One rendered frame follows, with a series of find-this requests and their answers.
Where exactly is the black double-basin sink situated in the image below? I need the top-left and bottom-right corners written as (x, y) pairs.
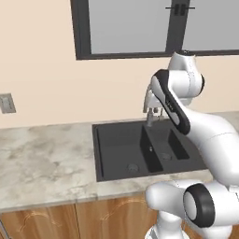
top-left (91, 119), bottom-right (217, 183)

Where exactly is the grey metal tap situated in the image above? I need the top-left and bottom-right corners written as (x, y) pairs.
top-left (146, 108), bottom-right (154, 128)

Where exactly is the grey wall socket plate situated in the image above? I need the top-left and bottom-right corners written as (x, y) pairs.
top-left (0, 92), bottom-right (17, 115)

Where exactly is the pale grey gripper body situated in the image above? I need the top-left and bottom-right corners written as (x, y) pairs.
top-left (142, 84), bottom-right (164, 115)

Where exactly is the dark-framed window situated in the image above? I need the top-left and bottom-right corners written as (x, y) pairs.
top-left (69, 0), bottom-right (239, 61)

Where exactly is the wooden cupboard door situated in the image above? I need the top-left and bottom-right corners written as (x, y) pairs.
top-left (75, 193), bottom-right (161, 239)
top-left (0, 203), bottom-right (79, 239)

